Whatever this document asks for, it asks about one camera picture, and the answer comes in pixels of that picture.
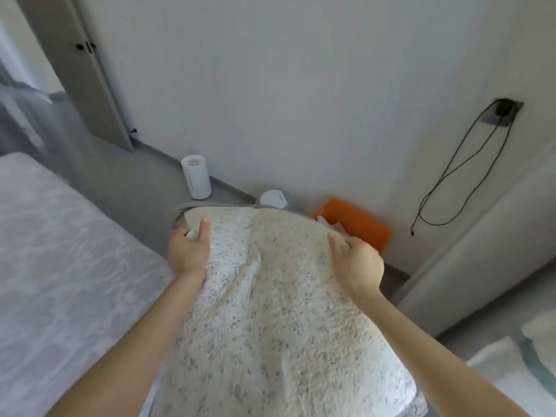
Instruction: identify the black wall socket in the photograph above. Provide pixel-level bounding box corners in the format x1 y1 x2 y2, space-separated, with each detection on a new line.
482 98 525 127

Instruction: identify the grey lidded trash can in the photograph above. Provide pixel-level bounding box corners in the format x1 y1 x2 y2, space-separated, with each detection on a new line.
259 189 292 211

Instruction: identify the person's left hand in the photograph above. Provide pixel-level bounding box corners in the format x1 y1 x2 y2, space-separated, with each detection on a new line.
167 217 212 283

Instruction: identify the orange plastic basket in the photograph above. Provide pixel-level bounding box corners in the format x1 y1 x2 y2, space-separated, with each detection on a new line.
311 197 394 253

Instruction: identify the blue-grey cloth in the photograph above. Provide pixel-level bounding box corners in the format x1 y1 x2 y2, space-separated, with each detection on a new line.
0 152 177 417

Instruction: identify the floral white pillow grey trim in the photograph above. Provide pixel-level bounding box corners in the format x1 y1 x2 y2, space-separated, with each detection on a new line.
152 204 420 417

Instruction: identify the person's left forearm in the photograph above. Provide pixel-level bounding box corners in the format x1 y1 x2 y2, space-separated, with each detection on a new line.
47 273 205 417

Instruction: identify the black hanging cable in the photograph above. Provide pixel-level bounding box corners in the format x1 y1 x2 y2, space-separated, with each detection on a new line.
410 100 522 237

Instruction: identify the person's right hand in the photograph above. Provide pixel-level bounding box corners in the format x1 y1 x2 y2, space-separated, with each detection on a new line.
327 232 385 301

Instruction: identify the person's right forearm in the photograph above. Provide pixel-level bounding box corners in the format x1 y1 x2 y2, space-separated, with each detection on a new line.
356 289 531 417

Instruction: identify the grey door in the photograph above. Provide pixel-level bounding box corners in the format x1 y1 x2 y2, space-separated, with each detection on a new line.
16 0 136 153

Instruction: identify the white cylinder appliance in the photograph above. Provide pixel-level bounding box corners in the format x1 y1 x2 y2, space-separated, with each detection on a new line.
181 154 213 200

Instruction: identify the white teal-striped quilt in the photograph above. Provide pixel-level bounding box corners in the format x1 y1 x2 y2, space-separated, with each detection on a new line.
467 308 556 417

